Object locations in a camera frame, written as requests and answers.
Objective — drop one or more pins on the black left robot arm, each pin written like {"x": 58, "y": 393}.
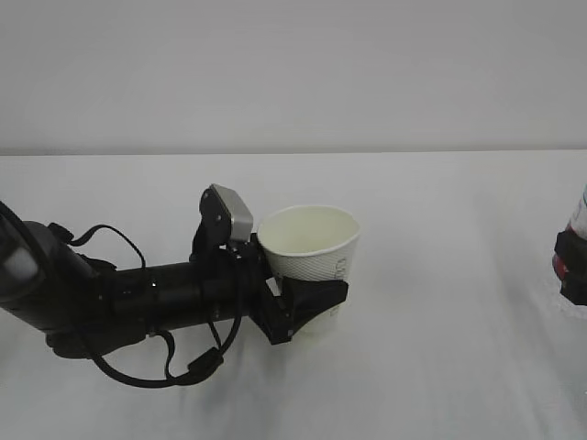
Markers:
{"x": 88, "y": 308}

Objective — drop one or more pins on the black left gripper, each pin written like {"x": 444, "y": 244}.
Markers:
{"x": 304, "y": 300}

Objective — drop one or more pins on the clear Nongfu Spring water bottle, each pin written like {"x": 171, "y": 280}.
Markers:
{"x": 577, "y": 221}

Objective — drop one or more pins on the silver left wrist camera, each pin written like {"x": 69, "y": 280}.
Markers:
{"x": 225, "y": 220}

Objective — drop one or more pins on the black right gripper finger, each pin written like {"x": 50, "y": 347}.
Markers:
{"x": 570, "y": 251}

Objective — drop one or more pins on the white paper coffee cup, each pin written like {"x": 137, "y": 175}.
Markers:
{"x": 309, "y": 243}

